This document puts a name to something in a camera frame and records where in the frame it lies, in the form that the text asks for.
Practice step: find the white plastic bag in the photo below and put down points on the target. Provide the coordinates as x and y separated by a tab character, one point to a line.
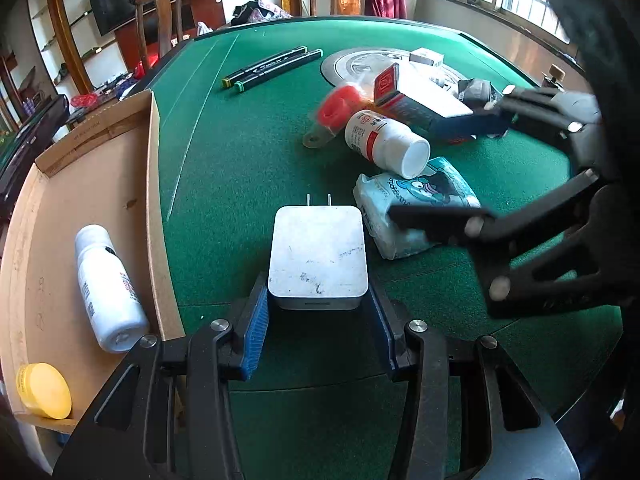
205	28

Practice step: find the black side table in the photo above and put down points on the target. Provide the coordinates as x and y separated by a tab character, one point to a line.
30	130

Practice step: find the white wall shelf unit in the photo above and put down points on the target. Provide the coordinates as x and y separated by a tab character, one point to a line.
47	45

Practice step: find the wooden table-edge holder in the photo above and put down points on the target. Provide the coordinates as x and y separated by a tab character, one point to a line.
554	75

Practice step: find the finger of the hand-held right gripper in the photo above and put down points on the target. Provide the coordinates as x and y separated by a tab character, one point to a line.
545	102
440	222

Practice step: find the white wall charger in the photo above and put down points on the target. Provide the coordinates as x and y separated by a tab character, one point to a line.
317	250

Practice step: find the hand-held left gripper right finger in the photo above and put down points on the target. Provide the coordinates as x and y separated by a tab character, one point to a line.
381	330

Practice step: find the dark wooden chair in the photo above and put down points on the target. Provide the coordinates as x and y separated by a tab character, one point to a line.
162	10

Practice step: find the round metal table plate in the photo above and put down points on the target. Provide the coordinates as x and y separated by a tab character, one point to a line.
350	67

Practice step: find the black marker pen green end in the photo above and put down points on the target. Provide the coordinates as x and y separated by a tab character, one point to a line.
280	69

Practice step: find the cardboard box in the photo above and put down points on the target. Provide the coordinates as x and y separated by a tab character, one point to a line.
100	180

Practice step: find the red cloth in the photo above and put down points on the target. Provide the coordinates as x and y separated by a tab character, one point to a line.
85	100

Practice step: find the tissue pack with cartoon print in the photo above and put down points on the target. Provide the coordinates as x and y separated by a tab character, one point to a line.
400	195

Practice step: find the yellow round jar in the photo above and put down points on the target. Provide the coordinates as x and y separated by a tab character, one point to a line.
45	390

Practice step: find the white bottle red label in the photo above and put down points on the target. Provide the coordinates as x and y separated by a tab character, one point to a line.
385	137
105	285

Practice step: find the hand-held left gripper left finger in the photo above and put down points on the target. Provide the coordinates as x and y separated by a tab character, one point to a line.
255	330

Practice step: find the dark foil packet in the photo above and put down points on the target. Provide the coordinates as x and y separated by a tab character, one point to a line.
475	91

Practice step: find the long printed carton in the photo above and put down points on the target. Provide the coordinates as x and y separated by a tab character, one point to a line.
420	95

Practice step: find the orange tape roll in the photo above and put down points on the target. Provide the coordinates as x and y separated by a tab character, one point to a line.
335	107

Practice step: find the small white box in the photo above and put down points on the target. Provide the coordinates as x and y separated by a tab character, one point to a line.
426	56

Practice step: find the pile of clothes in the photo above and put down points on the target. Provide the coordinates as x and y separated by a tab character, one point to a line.
260	10

